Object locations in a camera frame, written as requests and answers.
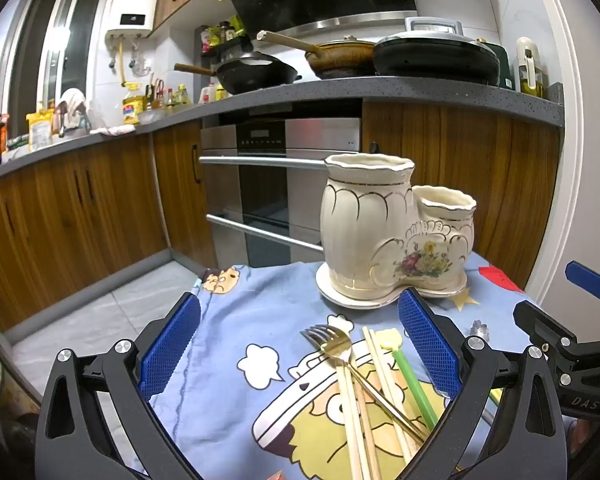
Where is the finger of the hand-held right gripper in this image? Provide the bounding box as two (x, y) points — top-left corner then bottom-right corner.
(565, 260), (600, 341)
(512, 301), (600, 376)

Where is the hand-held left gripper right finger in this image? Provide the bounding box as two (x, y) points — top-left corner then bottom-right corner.
(395, 290), (568, 480)

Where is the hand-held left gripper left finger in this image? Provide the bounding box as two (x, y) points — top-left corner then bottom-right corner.
(35, 291), (203, 480)

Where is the yellow green plastic spoon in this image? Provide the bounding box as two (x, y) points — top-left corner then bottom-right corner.
(379, 328), (439, 427)

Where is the gold metal fork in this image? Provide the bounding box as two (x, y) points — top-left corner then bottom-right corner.
(300, 324), (428, 443)

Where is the cream ceramic utensil holder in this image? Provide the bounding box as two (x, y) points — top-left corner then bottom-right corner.
(320, 154), (477, 297)

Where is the cartoon printed tablecloth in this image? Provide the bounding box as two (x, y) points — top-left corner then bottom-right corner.
(150, 252), (571, 480)

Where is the wooden base cabinet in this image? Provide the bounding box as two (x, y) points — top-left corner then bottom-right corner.
(361, 102), (564, 292)
(0, 120), (217, 332)

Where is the steel built-in oven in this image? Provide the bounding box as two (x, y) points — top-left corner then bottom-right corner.
(199, 116), (364, 268)

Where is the glass oil dispenser bottle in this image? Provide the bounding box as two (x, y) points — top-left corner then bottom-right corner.
(516, 36), (547, 99)

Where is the white rag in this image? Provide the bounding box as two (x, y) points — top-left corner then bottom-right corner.
(90, 122), (136, 137)

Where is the dark green appliance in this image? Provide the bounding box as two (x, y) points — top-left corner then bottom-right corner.
(489, 42), (514, 89)

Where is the yellow cooking oil bottle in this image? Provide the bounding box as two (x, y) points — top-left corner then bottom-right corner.
(122, 85), (148, 126)

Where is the yellow food packet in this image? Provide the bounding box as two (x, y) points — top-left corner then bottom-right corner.
(26, 110), (56, 151)

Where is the white cloth on faucet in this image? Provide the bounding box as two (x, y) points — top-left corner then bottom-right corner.
(58, 88), (94, 129)

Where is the black lidded griddle pan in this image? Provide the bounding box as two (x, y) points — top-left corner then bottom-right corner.
(372, 30), (504, 87)

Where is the grey stone countertop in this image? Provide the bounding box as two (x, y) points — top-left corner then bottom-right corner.
(0, 76), (565, 187)

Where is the black wok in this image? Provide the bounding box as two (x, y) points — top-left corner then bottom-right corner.
(174, 52), (302, 95)

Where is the brown frying pan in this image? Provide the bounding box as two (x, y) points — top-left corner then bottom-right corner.
(256, 30), (377, 80)

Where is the black spice rack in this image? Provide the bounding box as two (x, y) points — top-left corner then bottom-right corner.
(195, 20), (254, 59)

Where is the glass sliding door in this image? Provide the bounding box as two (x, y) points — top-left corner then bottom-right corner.
(2, 0), (112, 139)

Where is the white water heater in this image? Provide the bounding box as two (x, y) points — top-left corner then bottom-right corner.
(105, 0), (162, 41)

